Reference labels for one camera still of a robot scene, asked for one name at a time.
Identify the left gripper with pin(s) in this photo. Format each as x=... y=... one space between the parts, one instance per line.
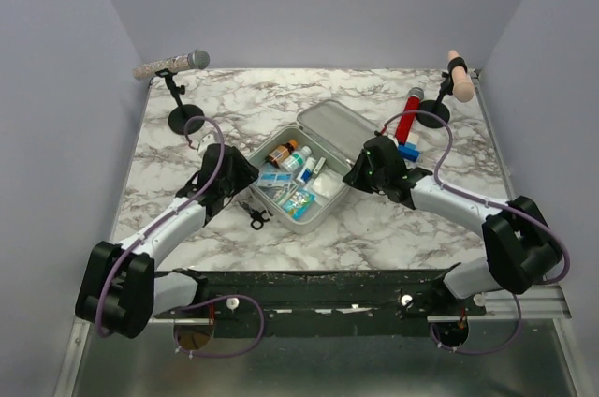
x=247 y=171

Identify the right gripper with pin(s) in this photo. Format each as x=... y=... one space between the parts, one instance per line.
x=354 y=177

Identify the blue white wipes packet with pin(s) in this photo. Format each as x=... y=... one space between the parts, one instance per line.
x=273 y=179

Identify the amber medicine bottle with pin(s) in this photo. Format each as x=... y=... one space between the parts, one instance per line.
x=277 y=157

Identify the white gauze pad pack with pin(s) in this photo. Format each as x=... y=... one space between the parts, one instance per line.
x=327 y=184

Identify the green medicine box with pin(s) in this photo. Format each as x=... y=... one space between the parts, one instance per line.
x=319 y=165

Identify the white green medicine bottle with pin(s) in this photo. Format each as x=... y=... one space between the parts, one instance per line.
x=297 y=159

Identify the grey medicine kit case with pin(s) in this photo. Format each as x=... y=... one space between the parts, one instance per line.
x=331 y=130

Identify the cotton swab bag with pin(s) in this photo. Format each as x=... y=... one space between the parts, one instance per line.
x=298 y=203

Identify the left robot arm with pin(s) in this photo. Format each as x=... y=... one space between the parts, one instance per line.
x=117 y=292

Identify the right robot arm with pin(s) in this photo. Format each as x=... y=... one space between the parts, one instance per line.
x=519 y=247

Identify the blue toy brick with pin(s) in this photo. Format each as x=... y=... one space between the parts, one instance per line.
x=409 y=152

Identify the right black mic stand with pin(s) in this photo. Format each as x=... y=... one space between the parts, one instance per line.
x=433 y=112

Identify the black mic stand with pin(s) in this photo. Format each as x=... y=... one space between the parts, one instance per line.
x=179 y=116
x=433 y=112

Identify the left black mic stand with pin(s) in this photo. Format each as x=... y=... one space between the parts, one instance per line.
x=179 y=116

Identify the red toy microphone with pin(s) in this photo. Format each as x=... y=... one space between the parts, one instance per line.
x=413 y=99

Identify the beige wooden microphone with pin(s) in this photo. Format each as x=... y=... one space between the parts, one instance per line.
x=463 y=88

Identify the glitter microphone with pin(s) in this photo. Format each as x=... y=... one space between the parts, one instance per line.
x=195 y=60

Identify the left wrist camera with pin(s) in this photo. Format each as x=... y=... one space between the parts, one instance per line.
x=206 y=141

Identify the black handled scissors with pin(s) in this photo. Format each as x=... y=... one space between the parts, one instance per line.
x=259 y=215

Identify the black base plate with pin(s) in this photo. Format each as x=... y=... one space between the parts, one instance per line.
x=313 y=304

